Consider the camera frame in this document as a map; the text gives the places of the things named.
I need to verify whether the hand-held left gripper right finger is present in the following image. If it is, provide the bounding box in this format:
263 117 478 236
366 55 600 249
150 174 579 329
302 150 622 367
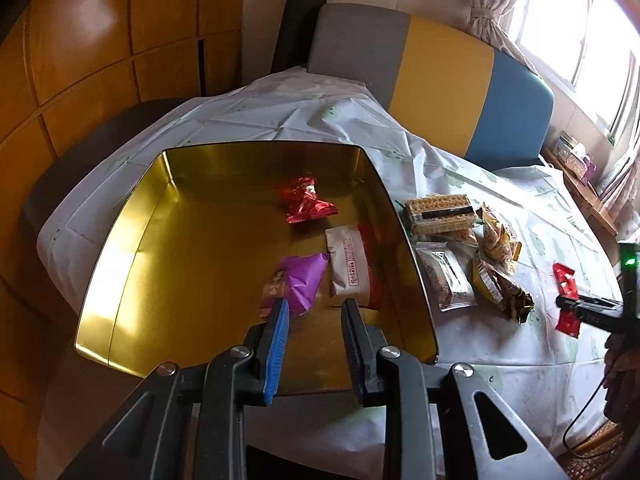
341 299 571 480

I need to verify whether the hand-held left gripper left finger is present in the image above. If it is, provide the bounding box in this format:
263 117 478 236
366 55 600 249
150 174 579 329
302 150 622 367
60 299 292 480

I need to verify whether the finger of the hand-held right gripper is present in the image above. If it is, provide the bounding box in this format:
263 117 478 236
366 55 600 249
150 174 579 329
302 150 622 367
556 294 626 320

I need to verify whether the long red snack packet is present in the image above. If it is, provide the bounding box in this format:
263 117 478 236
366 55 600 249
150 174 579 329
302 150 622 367
551 261 582 324

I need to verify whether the purple snack packet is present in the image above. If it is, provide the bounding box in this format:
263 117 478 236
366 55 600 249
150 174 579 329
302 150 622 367
258 252 332 318

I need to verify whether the white snack packet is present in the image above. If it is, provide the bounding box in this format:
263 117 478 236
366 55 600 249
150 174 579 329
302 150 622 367
325 226 373 307

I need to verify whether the yellow brown snack packet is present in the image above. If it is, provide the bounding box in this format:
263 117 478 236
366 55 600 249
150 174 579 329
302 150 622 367
472 260 536 323

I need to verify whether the yellow printed snack packet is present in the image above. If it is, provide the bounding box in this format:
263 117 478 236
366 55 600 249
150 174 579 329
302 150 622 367
475 204 522 275

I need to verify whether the clear silver snack packet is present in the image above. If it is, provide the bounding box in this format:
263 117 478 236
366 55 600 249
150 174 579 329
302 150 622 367
416 241 477 312

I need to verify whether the gold metal tin box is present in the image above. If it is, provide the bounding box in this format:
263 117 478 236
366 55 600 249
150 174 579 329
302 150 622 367
74 144 440 397

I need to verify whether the red foil candy packet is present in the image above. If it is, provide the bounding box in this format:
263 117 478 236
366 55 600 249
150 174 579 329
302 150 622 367
274 175 338 225

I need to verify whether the clear cracker packet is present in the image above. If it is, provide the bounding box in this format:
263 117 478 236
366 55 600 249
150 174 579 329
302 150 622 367
402 194 480 237

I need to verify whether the person's right hand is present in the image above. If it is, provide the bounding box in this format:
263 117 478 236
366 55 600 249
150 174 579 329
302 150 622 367
602 332 640 423

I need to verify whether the wooden side table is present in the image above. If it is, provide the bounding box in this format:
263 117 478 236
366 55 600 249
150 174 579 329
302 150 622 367
542 144 622 237

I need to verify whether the patterned tissue box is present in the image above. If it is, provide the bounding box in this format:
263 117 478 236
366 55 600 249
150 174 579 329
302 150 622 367
564 142 599 182

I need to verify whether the patterned rug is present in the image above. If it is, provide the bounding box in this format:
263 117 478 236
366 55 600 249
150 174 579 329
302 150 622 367
564 420 632 480

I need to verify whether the white green-print tablecloth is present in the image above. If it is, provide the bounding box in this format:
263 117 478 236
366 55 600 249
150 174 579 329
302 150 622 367
39 67 632 480

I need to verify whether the window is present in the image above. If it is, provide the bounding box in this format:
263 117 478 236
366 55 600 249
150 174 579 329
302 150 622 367
515 0 640 133

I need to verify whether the grey yellow blue sofa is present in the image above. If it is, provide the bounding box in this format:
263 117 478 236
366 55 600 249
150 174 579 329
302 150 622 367
306 2 556 168

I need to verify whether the floral curtain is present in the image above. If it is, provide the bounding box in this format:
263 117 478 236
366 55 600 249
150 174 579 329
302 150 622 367
464 0 534 57

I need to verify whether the black rolled mat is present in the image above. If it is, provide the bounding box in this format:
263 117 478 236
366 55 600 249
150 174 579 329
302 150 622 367
270 0 331 75

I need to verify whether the black cable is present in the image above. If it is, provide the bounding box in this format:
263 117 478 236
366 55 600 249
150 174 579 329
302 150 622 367
562 379 609 457

